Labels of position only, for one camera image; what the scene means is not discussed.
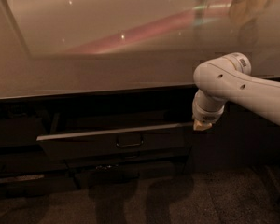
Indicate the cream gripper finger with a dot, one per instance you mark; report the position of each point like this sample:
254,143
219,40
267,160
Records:
201,126

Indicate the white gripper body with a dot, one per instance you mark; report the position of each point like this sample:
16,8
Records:
204,115

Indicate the dark top drawer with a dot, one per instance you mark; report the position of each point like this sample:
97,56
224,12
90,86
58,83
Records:
74,137

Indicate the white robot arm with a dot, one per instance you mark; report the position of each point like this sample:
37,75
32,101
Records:
228,79

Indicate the dark bottom drawer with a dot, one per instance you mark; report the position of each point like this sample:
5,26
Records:
124,173

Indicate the dark right cabinet door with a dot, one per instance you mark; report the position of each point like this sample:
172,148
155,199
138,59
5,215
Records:
239,139

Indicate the dark left cabinet drawers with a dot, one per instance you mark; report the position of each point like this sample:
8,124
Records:
25,169

